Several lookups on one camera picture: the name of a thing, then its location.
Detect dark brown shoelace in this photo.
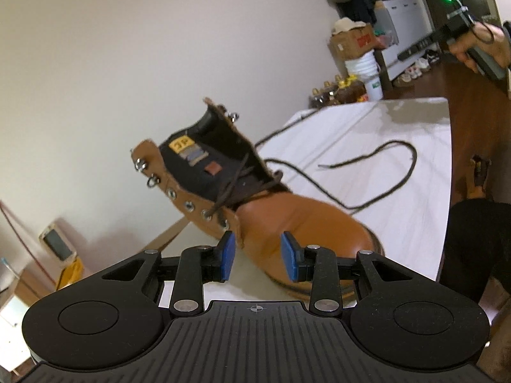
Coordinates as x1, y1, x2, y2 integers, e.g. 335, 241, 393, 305
208, 140, 418, 228

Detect wooden stick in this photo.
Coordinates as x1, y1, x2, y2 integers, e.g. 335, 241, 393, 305
0, 199, 41, 268

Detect person's leg in black pants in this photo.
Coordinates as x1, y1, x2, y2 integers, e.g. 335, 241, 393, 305
439, 199, 511, 316

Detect group of cooking oil bottles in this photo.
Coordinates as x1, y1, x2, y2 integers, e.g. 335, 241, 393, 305
309, 74, 370, 108

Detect white shoe cabinet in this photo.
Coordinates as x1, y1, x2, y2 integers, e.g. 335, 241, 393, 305
375, 0, 442, 82

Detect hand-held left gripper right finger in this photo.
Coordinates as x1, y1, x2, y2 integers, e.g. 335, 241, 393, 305
280, 231, 404, 317

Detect white plastic bucket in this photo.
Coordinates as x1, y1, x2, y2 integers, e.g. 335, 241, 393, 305
345, 52, 384, 100

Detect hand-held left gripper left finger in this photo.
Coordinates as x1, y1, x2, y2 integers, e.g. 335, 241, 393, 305
102, 231, 236, 316

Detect person's right hand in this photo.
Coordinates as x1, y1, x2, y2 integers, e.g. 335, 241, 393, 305
449, 24, 511, 72

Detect brown cardboard box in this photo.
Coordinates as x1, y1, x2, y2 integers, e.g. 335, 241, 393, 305
328, 24, 376, 62

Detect tan leather boot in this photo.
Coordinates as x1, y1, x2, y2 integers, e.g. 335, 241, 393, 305
131, 97, 386, 300

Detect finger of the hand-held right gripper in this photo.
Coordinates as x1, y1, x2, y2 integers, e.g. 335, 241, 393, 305
399, 28, 448, 61

